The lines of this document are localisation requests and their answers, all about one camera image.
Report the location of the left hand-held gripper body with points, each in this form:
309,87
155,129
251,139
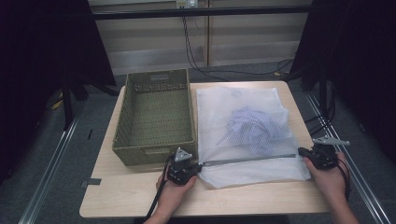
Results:
182,169

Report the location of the wall socket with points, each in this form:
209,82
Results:
186,3

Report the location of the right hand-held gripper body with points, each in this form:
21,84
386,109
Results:
325,155

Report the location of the purple garment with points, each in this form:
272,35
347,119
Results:
255,130

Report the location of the black metal stand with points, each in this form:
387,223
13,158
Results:
67,105

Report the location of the green woven basket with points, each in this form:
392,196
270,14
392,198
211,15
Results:
155,118

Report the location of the black horizontal bar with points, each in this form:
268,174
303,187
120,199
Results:
186,13

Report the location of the black curtain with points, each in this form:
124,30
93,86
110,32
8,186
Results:
358,62
40,62

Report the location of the grey tape strip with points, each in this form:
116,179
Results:
91,182

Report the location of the white mesh laundry bag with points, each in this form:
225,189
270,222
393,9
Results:
243,174

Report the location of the person's right hand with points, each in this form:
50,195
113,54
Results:
330,183

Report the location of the person's left hand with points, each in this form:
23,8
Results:
174,196

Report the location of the metal floor rail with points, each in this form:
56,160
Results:
53,155
358,174

